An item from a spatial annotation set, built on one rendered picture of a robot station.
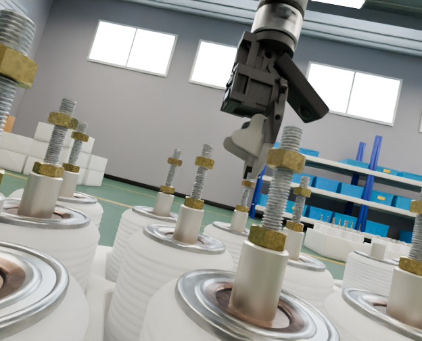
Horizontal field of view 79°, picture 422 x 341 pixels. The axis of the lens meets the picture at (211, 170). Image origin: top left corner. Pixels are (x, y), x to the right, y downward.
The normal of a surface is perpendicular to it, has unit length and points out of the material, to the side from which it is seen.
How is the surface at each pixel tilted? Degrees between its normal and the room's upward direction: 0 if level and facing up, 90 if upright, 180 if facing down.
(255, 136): 85
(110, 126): 90
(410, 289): 90
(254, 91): 90
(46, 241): 57
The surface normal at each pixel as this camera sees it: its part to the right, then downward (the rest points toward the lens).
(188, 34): -0.07, -0.10
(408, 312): -0.54, -0.20
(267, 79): 0.15, -0.04
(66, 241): 0.82, -0.38
